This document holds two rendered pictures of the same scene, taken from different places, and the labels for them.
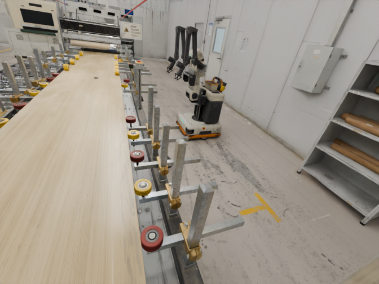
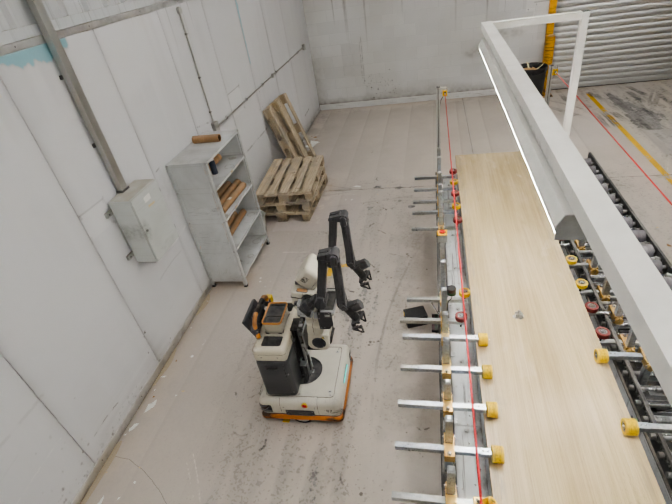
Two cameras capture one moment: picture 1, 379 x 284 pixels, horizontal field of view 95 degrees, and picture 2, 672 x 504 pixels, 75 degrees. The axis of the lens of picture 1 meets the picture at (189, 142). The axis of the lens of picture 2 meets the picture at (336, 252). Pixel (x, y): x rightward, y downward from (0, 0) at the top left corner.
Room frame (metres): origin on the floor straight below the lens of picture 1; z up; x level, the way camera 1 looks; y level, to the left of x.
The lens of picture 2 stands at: (4.51, 1.77, 3.05)
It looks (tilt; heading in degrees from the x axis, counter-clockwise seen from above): 35 degrees down; 220
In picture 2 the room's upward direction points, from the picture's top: 10 degrees counter-clockwise
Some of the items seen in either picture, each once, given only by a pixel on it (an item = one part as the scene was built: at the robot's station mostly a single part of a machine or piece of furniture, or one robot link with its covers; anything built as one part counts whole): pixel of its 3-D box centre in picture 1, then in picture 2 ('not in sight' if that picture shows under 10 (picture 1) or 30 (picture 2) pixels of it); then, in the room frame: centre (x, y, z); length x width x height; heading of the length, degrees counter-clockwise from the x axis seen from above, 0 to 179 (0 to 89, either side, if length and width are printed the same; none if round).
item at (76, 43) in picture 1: (100, 45); not in sight; (4.56, 2.45, 1.05); 1.43 x 0.12 x 0.12; 115
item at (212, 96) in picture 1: (206, 102); (286, 344); (2.97, -0.19, 0.59); 0.55 x 0.34 x 0.83; 26
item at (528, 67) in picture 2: not in sight; (529, 84); (-4.61, -0.42, 0.36); 0.59 x 0.58 x 0.73; 25
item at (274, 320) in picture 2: (211, 85); (276, 317); (2.98, -0.21, 0.87); 0.23 x 0.15 x 0.11; 26
